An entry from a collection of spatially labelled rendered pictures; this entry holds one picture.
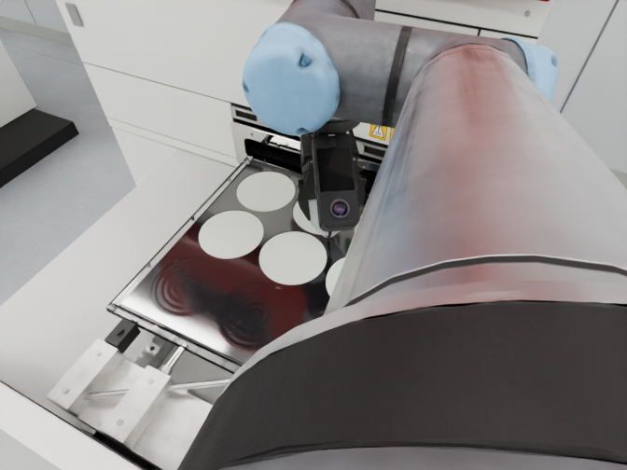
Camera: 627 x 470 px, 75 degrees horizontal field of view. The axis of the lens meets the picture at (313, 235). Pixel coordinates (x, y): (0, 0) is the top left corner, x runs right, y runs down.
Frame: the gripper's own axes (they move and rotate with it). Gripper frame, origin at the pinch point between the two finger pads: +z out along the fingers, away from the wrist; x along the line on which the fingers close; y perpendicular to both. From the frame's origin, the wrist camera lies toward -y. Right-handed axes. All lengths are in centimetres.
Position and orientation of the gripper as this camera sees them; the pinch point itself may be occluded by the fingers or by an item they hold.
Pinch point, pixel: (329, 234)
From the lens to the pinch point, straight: 60.9
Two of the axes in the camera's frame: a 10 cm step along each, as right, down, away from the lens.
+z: 0.0, 6.6, 7.5
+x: -9.9, 0.8, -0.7
